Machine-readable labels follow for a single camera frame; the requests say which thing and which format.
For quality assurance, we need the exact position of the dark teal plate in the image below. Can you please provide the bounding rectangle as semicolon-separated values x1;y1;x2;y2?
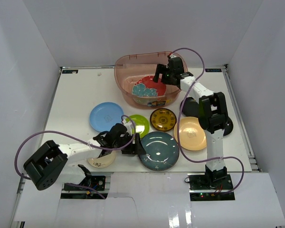
139;132;180;171

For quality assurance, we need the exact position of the red floral plate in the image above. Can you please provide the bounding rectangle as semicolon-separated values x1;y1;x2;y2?
132;76;167;97

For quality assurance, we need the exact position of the lime green plate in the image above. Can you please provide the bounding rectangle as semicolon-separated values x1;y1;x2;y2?
122;114;150;139

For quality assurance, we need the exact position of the light blue plate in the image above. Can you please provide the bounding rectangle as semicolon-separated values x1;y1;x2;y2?
89;102;124;132

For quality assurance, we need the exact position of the cream plate with black mark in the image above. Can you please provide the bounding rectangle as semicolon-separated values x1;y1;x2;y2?
87;151;116;168

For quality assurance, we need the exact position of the brown yellow patterned plate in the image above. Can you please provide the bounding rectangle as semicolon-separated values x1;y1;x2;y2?
150;108;177;132

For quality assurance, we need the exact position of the peach orange plate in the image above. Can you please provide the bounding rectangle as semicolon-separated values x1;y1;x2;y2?
179;117;207;151

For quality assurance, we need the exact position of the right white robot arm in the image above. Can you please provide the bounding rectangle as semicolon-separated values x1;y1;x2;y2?
153;55;228;190

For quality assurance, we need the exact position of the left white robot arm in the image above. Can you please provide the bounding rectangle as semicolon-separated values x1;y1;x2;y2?
23;122;146;190

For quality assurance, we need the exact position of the pink translucent plastic bin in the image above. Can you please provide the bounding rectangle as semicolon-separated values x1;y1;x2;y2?
114;51;181;109

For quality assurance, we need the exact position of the glossy black plate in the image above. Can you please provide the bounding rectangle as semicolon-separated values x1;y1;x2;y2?
181;97;199;118

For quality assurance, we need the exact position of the matte black plate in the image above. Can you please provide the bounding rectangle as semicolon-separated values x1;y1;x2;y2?
223;117;234;136

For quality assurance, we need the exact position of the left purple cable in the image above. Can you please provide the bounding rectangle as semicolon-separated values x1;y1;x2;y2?
14;114;137;200

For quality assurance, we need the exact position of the purple cable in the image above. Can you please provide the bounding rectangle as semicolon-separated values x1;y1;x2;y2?
14;114;137;200
168;47;245;196

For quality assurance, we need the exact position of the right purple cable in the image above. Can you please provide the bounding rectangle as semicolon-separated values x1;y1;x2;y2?
168;47;245;196

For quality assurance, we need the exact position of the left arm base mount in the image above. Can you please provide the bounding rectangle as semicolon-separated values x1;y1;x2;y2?
60;175;108;200

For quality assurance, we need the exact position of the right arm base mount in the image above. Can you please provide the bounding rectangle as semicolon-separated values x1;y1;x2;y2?
184;174;235;202

